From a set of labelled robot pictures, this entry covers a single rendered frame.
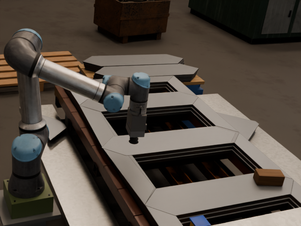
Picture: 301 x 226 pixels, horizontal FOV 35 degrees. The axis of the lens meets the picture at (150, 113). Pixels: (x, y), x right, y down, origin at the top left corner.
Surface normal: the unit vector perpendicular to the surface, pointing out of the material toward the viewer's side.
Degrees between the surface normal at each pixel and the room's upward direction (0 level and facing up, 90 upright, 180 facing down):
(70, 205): 0
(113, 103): 92
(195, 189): 0
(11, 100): 0
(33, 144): 9
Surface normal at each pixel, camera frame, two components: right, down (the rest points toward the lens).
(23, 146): 0.12, -0.81
